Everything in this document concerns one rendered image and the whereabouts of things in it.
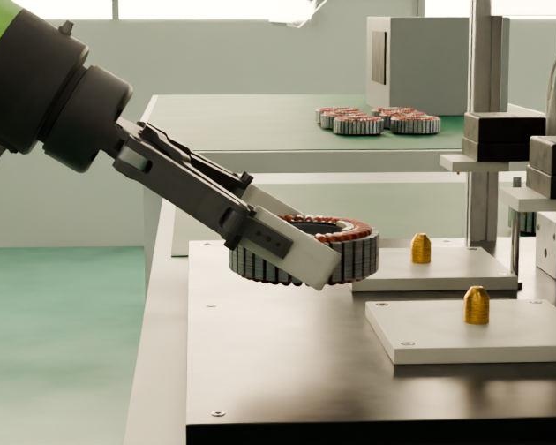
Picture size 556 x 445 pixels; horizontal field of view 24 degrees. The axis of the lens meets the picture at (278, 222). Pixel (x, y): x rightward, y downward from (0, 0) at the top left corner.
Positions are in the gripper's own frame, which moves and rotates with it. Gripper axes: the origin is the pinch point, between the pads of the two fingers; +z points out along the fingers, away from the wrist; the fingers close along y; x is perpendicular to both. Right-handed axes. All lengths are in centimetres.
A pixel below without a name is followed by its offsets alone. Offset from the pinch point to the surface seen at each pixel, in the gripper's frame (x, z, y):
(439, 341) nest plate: -0.3, 11.2, 5.7
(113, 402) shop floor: -89, 18, -237
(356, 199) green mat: 0, 18, -88
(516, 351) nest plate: 2.1, 15.8, 7.5
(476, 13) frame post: 26, 10, -42
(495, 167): 12.8, 15.1, -21.3
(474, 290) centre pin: 3.7, 13.0, 0.5
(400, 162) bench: 6, 34, -157
